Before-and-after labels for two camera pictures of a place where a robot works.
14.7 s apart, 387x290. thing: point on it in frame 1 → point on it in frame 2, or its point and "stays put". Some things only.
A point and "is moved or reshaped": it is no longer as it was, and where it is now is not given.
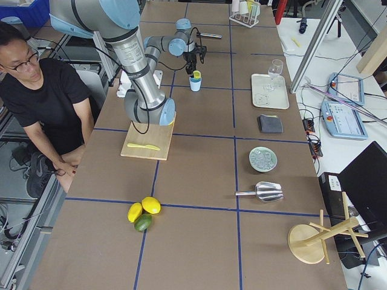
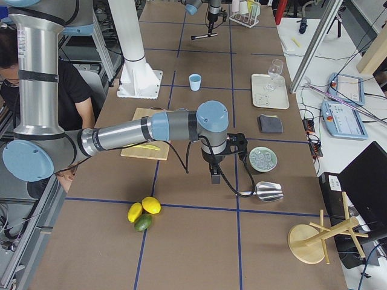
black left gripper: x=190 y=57 → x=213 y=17
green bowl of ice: x=263 y=159 stays put
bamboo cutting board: x=154 y=144 stays put
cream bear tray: x=268 y=92 stays put
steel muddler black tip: x=211 y=35 is moved or reshaped
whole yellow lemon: x=151 y=205 stays put
